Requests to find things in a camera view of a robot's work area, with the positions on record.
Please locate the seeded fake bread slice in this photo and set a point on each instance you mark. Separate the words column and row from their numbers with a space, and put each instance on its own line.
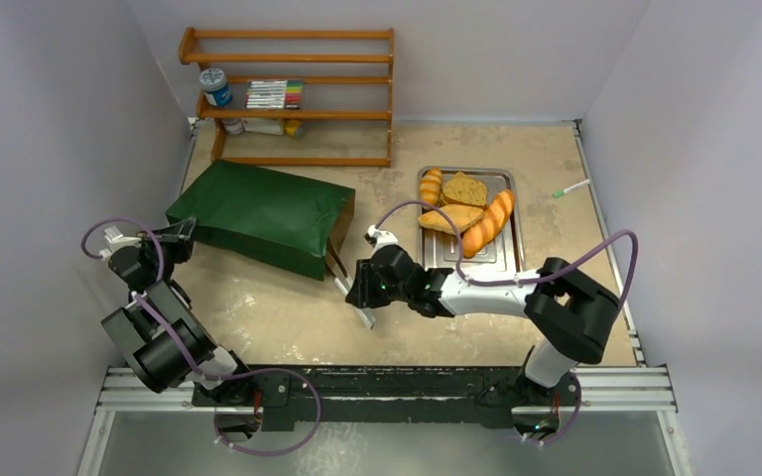
column 465, row 190

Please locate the white small box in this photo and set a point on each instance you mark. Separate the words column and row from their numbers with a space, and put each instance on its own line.
column 269, row 126

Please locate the yellow small bottle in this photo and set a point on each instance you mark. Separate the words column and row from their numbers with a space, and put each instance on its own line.
column 294, row 128

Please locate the triangular orange fake pastry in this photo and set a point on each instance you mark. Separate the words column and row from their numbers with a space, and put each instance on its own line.
column 462, row 217

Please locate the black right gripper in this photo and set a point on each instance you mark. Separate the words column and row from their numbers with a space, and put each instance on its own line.
column 360, row 289

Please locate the orange fake bread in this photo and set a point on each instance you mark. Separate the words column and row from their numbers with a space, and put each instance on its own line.
column 431, row 185

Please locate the small grey jar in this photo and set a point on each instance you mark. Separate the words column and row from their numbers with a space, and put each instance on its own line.
column 232, row 126

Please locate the green brown paper bag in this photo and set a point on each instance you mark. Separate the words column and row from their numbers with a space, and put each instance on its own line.
column 275, row 218

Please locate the green white marker pen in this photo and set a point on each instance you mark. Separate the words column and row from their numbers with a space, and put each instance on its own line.
column 569, row 189

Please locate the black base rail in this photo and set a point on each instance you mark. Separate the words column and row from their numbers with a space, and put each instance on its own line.
column 492, row 397

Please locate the long orange fake baguette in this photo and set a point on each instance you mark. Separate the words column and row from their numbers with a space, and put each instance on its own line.
column 494, row 219

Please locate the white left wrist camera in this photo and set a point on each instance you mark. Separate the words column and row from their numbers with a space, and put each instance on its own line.
column 116, row 240

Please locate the blue white jar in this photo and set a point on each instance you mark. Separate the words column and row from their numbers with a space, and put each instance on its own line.
column 214, row 84

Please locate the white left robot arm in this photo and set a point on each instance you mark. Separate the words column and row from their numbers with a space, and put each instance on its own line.
column 156, row 332

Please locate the orange wooden shelf rack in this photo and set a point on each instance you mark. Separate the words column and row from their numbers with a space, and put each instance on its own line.
column 191, row 52

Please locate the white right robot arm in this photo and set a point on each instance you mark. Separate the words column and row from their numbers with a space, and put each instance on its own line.
column 573, row 312

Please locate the silver metal tongs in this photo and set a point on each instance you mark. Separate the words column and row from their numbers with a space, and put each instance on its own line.
column 343, row 281

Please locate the silver metal tray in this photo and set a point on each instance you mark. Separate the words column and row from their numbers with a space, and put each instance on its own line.
column 504, row 254

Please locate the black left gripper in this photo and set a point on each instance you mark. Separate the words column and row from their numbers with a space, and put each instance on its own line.
column 178, row 239

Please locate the pack of coloured markers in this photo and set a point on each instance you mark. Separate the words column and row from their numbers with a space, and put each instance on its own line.
column 274, row 94

